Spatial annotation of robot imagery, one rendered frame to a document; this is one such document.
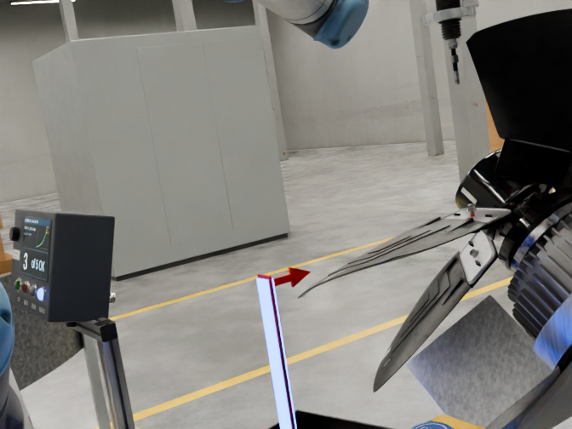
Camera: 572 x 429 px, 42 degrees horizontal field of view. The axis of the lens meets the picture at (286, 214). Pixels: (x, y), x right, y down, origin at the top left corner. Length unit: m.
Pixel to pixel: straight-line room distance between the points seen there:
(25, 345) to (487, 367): 2.04
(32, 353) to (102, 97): 4.55
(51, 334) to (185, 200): 4.60
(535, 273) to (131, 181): 6.33
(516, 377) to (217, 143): 6.67
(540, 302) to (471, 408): 0.16
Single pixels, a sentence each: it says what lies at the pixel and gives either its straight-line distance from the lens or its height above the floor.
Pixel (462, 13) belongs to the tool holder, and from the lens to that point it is 1.02.
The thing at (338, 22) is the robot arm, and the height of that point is 1.46.
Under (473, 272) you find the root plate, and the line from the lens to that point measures 1.14.
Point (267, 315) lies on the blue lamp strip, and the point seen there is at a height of 1.15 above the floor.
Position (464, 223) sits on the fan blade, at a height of 1.19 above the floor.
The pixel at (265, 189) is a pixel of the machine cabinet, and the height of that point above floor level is 0.56.
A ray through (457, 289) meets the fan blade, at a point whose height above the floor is 1.07.
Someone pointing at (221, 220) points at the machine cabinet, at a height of 0.34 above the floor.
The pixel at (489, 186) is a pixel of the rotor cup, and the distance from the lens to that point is 1.08.
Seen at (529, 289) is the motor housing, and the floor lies 1.09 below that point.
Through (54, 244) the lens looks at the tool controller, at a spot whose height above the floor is 1.20.
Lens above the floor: 1.37
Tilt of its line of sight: 8 degrees down
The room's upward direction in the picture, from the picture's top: 9 degrees counter-clockwise
